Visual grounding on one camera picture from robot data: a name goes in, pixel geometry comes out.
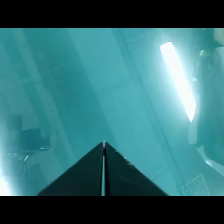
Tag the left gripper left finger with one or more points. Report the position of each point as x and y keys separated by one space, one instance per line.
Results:
x=83 y=176

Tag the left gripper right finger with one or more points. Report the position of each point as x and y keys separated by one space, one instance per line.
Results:
x=128 y=176

